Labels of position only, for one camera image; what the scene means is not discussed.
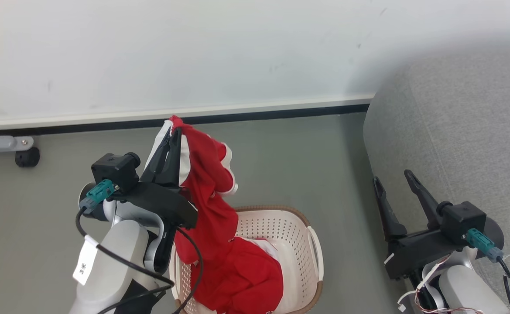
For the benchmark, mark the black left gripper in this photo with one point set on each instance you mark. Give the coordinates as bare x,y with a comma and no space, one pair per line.
167,203

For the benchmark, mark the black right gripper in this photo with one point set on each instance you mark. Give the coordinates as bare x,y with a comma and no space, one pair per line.
416,253

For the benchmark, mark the cream perforated laundry basket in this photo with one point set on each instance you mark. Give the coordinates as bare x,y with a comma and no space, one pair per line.
289,244

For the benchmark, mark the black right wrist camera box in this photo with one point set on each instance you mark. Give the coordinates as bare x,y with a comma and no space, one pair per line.
462,220

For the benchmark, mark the white paper label tag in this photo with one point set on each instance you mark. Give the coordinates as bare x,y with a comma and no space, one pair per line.
85,259

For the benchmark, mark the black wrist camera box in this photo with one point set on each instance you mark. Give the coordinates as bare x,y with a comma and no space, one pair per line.
115,169
462,220

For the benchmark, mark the grey leg with black caster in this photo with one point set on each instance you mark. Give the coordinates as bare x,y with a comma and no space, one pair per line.
1,143

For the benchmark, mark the red white sports jersey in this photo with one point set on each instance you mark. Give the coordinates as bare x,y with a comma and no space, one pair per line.
207,192

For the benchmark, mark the red sports shorts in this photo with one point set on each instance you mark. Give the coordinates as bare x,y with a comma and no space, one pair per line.
241,279

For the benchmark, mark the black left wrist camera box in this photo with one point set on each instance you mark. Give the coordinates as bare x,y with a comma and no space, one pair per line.
115,169

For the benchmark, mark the black skirting strip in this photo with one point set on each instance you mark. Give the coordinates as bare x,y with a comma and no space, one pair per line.
193,119

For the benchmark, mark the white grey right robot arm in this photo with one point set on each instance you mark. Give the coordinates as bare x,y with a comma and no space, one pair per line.
468,290

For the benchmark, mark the grey fabric sofa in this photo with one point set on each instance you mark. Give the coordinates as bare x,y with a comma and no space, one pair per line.
464,131

